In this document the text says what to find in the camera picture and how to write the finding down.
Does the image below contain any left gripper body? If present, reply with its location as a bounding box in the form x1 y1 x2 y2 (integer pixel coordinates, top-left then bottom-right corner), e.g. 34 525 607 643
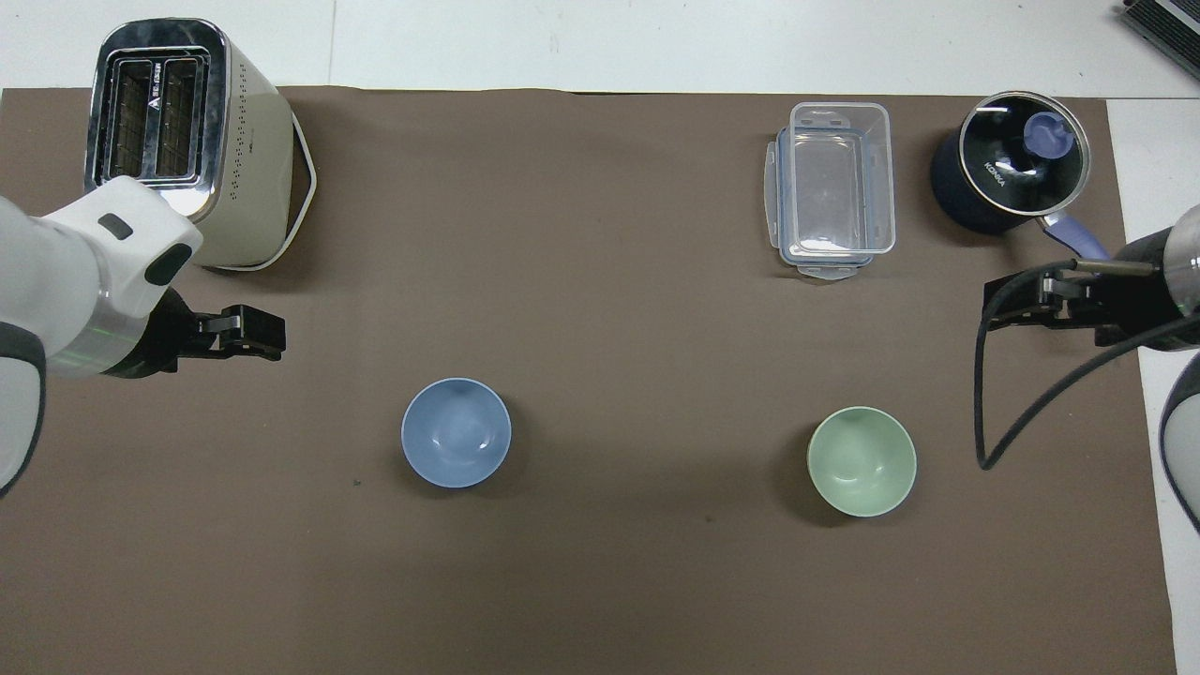
101 285 205 380

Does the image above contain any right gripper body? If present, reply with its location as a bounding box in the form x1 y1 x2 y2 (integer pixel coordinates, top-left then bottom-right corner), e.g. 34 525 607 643
1090 229 1200 353

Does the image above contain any blue bowl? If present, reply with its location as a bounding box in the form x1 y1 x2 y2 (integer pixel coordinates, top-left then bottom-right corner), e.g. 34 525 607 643
400 377 514 490

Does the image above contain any green bowl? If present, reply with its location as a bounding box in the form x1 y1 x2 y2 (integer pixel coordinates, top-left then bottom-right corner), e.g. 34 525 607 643
806 405 919 519

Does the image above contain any glass pot lid blue knob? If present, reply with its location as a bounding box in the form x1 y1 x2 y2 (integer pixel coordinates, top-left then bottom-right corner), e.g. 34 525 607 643
960 91 1092 218

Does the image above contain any cream and chrome toaster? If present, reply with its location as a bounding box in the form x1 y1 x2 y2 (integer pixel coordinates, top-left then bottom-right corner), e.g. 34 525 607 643
83 18 319 274

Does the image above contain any dark blue pot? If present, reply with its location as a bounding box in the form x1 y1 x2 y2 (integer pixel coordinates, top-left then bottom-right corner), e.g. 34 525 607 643
929 91 1114 263

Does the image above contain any dark grey box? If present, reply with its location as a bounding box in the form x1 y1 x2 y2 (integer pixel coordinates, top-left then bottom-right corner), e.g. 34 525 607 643
1119 0 1200 56

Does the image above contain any clear plastic food container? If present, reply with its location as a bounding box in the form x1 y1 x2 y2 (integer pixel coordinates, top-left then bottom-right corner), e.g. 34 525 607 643
787 101 898 261

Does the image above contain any clear lid with blue seal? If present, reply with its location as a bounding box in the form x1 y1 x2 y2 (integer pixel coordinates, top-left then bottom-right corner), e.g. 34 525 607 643
766 126 878 281

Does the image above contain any black cable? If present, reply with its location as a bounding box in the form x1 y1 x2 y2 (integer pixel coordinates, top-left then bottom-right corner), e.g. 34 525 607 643
973 258 1200 472

